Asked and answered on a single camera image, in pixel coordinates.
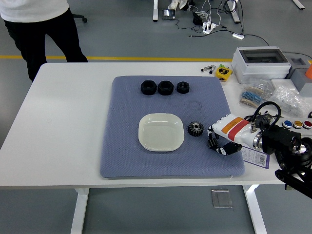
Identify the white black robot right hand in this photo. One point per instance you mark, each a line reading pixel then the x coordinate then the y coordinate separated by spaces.
pixel 234 129

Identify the small black gear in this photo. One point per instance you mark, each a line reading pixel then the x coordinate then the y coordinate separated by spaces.
pixel 212 143

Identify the large black gear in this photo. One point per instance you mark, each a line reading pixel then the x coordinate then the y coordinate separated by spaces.
pixel 195 129

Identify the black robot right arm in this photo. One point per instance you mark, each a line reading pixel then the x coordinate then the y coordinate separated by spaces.
pixel 282 139

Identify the blue yellow red button box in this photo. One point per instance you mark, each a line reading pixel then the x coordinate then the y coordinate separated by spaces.
pixel 288 123

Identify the small black hex nut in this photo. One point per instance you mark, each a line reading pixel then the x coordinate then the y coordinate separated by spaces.
pixel 183 87

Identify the white flat box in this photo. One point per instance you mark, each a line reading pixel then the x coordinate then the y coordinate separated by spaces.
pixel 282 83

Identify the large black hex nut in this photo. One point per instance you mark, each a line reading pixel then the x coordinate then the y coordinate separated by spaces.
pixel 165 88
pixel 148 87

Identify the black charger box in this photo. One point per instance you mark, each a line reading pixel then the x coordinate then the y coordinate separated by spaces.
pixel 197 18

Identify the black power adapter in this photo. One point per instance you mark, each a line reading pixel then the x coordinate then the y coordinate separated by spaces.
pixel 264 118

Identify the purple-edged label card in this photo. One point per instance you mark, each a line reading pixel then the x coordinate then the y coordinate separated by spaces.
pixel 254 158

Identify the bag of blue resistors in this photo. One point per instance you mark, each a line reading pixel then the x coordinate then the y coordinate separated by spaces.
pixel 252 96

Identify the yellow tape measure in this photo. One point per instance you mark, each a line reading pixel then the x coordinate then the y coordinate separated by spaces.
pixel 223 73

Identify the green marker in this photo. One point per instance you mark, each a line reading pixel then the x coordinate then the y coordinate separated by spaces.
pixel 222 66

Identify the clear bag of small parts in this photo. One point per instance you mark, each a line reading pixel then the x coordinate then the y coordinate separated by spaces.
pixel 290 97

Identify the black silver metal clips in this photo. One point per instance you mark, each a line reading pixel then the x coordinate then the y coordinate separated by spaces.
pixel 208 69

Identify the metal floor hatch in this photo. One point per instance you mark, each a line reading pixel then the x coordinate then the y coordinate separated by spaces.
pixel 221 198

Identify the white square dish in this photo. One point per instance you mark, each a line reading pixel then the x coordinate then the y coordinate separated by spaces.
pixel 161 132

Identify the white table leg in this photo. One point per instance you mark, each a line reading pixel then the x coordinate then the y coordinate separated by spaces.
pixel 254 209
pixel 79 209

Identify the grey plastic housing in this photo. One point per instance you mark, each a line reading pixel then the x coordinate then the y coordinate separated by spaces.
pixel 299 78

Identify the orange block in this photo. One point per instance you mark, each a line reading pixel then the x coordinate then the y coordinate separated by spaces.
pixel 309 72

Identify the white power strip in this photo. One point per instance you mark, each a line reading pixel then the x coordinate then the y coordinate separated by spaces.
pixel 209 27

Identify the white desk leg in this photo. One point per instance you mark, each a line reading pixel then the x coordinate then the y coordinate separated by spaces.
pixel 234 14
pixel 155 11
pixel 299 4

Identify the blue-grey quilted mat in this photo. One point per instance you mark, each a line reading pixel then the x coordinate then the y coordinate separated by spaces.
pixel 122 158

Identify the black desk phone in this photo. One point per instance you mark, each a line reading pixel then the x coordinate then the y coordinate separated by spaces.
pixel 168 14

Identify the white shoes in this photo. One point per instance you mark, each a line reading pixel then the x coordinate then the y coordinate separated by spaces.
pixel 178 3

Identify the person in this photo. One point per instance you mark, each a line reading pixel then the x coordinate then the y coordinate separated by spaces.
pixel 36 31

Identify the grey electrical enclosure box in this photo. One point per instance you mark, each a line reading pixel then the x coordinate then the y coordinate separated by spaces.
pixel 258 70

